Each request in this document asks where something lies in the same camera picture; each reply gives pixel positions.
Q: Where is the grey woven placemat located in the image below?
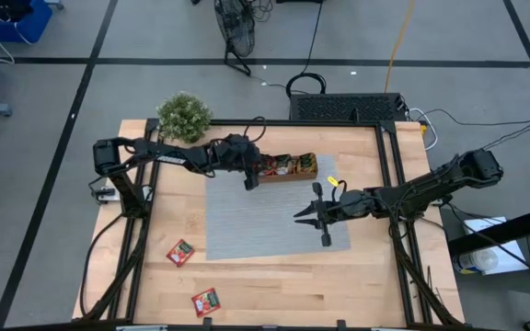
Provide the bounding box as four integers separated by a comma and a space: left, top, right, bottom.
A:
204, 154, 352, 261

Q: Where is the white plastic container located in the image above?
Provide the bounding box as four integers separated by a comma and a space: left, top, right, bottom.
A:
453, 216, 530, 277

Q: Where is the yellow hanging cable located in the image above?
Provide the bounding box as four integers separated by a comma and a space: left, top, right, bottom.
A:
384, 0, 419, 93

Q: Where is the large blue bin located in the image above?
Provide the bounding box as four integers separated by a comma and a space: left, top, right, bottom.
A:
0, 0, 54, 44

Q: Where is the black floor fan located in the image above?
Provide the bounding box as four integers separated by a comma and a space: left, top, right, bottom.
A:
213, 0, 257, 77

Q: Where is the potted green plant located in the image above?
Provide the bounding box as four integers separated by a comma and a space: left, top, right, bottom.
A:
156, 90, 214, 144

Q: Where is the orange tea bag packet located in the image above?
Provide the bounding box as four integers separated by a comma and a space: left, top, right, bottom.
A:
297, 153, 318, 175

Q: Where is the beige tea bag packet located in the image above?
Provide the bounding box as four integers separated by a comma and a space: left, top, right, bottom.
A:
279, 154, 296, 176

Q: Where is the black coiled floor cable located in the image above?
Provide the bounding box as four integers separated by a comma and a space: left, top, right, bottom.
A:
285, 0, 328, 99

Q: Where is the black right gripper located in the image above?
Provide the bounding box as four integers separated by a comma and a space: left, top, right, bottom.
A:
292, 181, 379, 248

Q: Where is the black metal stand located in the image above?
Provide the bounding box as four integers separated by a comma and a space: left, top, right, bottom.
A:
446, 106, 530, 331

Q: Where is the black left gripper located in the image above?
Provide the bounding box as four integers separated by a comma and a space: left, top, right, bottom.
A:
218, 132, 273, 192

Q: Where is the black computer case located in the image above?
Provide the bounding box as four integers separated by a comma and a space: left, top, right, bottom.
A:
289, 92, 409, 123

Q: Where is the wooden three-compartment box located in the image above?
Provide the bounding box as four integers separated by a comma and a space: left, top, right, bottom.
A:
256, 152, 319, 185

